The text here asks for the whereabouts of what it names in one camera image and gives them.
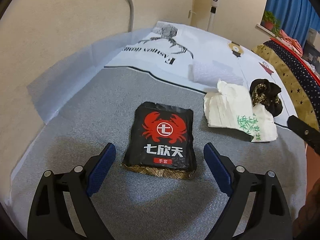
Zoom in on black gold patterned cloth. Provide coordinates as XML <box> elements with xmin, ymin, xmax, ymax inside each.
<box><xmin>249</xmin><ymin>79</ymin><xmax>283</xmax><ymax>117</ymax></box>

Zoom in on black crab snack packet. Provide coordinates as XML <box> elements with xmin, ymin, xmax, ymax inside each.
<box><xmin>121</xmin><ymin>102</ymin><xmax>197</xmax><ymax>179</ymax></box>

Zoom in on right human hand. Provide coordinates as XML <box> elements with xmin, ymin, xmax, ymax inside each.
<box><xmin>293</xmin><ymin>146</ymin><xmax>319</xmax><ymax>239</ymax></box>

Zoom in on navy star bed sheet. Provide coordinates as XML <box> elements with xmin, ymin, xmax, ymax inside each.
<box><xmin>253</xmin><ymin>38</ymin><xmax>320</xmax><ymax>130</ymax></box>

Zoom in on red bed blanket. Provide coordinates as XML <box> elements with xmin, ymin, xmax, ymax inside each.
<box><xmin>270</xmin><ymin>37</ymin><xmax>319</xmax><ymax>85</ymax></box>

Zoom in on white bamboo print bag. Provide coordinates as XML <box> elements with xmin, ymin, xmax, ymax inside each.
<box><xmin>203</xmin><ymin>80</ymin><xmax>278</xmax><ymax>142</ymax></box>

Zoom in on pink clothes pile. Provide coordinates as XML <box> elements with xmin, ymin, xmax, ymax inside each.
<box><xmin>279</xmin><ymin>29</ymin><xmax>303</xmax><ymax>57</ymax></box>

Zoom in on potted green plant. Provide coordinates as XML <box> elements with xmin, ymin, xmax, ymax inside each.
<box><xmin>261</xmin><ymin>11</ymin><xmax>280</xmax><ymax>36</ymax></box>

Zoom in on white foam wrap sheet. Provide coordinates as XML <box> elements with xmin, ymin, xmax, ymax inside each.
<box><xmin>188</xmin><ymin>61</ymin><xmax>244</xmax><ymax>87</ymax></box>

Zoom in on blue window curtain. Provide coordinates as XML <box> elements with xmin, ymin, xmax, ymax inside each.
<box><xmin>265</xmin><ymin>0</ymin><xmax>319</xmax><ymax>46</ymax></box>

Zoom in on grey wall power cable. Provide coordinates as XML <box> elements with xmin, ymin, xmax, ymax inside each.
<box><xmin>123</xmin><ymin>0</ymin><xmax>135</xmax><ymax>33</ymax></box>

